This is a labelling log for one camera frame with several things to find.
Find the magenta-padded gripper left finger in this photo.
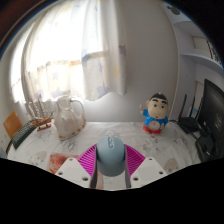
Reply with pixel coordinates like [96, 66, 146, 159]
[54, 144, 101, 190]

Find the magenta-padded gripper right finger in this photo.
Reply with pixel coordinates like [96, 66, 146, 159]
[123, 144, 168, 189]

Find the light blue computer mouse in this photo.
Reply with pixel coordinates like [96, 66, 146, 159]
[95, 134, 128, 177]

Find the white printed tablecloth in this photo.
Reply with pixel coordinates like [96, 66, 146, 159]
[6, 120, 203, 191]

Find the white ceramic pitcher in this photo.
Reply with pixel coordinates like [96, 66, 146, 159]
[53, 95, 87, 141]

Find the cartoon boy figurine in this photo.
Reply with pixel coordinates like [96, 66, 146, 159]
[139, 92, 170, 135]

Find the dark keyboard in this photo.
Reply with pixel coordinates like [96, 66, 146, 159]
[10, 119, 38, 150]

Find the wooden model sailing ship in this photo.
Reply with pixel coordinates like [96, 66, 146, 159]
[25, 98, 54, 132]

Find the black router with antennas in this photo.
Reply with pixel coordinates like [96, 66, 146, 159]
[176, 93, 204, 134]

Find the black computer monitor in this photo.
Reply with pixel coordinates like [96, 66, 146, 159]
[199, 78, 224, 161]

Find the white star print curtain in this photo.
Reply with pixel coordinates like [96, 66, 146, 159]
[21, 0, 129, 103]

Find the white wall shelf unit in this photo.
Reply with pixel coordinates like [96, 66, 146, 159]
[163, 3, 224, 73]

